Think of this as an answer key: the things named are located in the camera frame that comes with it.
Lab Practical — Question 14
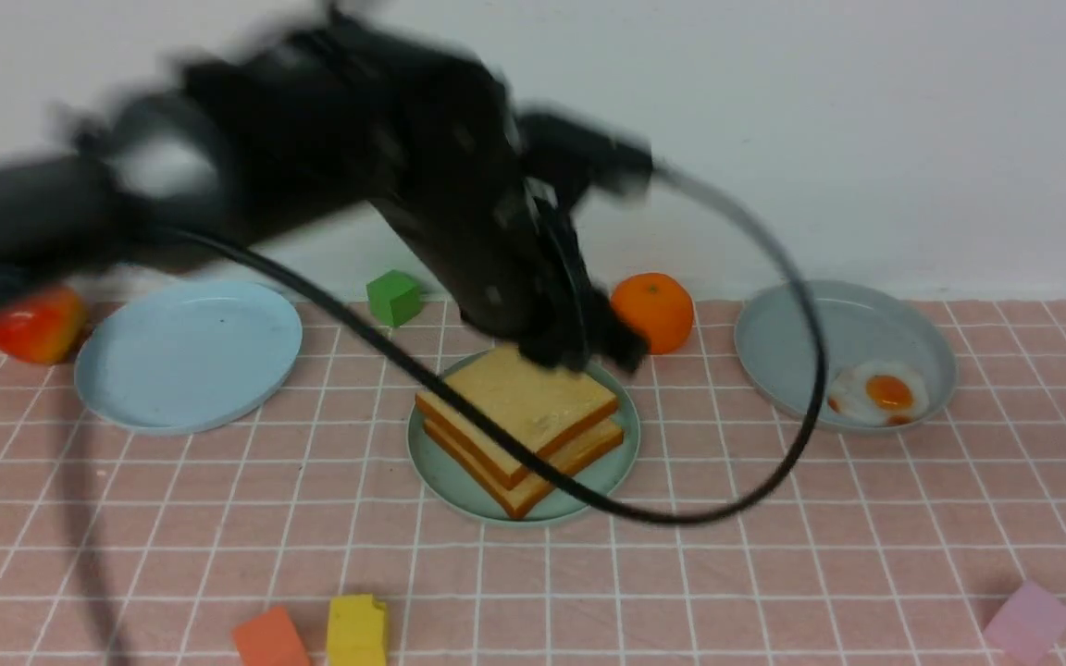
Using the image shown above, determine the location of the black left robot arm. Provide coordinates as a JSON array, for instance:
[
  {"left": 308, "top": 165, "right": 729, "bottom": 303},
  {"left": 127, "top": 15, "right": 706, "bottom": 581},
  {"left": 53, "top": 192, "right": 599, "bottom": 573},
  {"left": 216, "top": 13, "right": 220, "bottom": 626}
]
[{"left": 0, "top": 5, "right": 655, "bottom": 374}]

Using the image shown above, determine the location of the orange tangerine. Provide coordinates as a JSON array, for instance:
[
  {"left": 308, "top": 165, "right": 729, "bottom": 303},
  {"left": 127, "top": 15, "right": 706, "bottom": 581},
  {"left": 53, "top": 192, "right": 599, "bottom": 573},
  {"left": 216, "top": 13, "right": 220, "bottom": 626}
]
[{"left": 611, "top": 271, "right": 695, "bottom": 355}]

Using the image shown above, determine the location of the toast slice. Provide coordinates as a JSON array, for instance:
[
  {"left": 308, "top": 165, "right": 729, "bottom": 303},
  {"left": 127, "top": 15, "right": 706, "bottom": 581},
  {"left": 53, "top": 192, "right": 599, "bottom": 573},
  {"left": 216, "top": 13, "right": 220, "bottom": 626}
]
[
  {"left": 427, "top": 418, "right": 625, "bottom": 518},
  {"left": 415, "top": 346, "right": 618, "bottom": 489}
]

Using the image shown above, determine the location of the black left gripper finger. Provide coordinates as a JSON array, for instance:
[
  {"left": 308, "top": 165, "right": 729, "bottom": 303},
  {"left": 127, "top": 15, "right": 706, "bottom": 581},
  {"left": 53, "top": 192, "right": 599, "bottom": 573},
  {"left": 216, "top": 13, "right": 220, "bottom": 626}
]
[
  {"left": 589, "top": 296, "right": 649, "bottom": 375},
  {"left": 519, "top": 329, "right": 589, "bottom": 374}
]

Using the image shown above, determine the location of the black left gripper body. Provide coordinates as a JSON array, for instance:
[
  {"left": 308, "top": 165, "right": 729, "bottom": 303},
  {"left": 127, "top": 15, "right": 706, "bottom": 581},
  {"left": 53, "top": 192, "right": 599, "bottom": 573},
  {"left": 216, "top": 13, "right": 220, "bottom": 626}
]
[{"left": 376, "top": 139, "right": 597, "bottom": 344}]

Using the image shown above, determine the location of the red yellow apple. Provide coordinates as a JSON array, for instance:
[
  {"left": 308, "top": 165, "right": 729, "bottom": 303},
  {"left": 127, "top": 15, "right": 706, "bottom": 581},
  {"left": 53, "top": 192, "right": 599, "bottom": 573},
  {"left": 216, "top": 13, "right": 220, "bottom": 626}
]
[{"left": 0, "top": 285, "right": 88, "bottom": 366}]

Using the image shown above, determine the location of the yellow block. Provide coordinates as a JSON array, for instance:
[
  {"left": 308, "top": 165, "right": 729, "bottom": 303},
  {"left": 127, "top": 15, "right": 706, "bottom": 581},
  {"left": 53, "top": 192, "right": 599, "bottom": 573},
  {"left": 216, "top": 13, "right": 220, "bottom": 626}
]
[{"left": 326, "top": 594, "right": 390, "bottom": 666}]

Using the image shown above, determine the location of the green cube block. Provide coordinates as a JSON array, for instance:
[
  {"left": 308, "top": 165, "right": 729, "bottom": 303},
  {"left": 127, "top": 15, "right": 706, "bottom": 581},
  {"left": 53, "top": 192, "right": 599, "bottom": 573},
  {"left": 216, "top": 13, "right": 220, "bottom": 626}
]
[{"left": 366, "top": 270, "right": 426, "bottom": 328}]

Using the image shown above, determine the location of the teal green centre plate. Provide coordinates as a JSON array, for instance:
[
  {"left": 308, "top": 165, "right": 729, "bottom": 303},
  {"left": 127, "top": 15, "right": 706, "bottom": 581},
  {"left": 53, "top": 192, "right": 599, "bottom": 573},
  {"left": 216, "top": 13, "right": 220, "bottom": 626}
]
[{"left": 406, "top": 366, "right": 640, "bottom": 527}]

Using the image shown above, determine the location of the light blue plate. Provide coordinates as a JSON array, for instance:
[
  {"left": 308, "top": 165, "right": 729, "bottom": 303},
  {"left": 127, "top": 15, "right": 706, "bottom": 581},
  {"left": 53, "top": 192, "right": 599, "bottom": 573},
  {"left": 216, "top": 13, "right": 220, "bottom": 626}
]
[{"left": 72, "top": 281, "right": 304, "bottom": 436}]

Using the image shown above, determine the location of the orange block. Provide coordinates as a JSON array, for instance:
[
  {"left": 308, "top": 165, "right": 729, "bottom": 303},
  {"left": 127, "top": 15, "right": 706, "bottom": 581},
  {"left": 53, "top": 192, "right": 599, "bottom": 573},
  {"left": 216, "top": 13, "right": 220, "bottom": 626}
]
[{"left": 231, "top": 606, "right": 312, "bottom": 666}]

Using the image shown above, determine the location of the black cable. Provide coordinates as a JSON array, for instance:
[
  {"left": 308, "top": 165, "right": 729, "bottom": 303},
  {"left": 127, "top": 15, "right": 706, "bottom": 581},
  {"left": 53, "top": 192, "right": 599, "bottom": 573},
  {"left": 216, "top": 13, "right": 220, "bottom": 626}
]
[{"left": 140, "top": 162, "right": 830, "bottom": 527}]

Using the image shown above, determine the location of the pink block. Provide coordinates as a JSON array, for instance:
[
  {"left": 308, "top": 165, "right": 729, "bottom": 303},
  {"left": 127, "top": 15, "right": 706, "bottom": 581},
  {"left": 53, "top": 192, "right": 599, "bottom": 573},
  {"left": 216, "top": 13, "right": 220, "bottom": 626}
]
[{"left": 982, "top": 579, "right": 1066, "bottom": 665}]

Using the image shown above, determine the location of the fried egg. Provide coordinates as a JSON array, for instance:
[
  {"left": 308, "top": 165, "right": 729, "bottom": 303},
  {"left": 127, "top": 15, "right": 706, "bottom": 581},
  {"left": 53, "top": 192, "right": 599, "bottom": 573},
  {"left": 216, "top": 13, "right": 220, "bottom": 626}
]
[{"left": 826, "top": 360, "right": 930, "bottom": 427}]

